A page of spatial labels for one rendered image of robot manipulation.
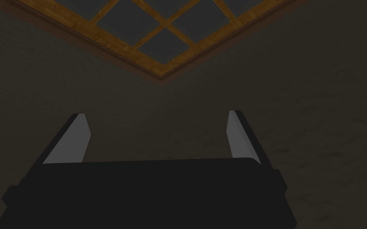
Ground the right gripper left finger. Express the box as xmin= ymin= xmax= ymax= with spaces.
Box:
xmin=34 ymin=113 xmax=92 ymax=165

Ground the wooden framed window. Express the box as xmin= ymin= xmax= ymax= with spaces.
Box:
xmin=10 ymin=0 xmax=295 ymax=80

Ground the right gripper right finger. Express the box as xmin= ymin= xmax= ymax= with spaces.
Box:
xmin=226 ymin=110 xmax=273 ymax=169

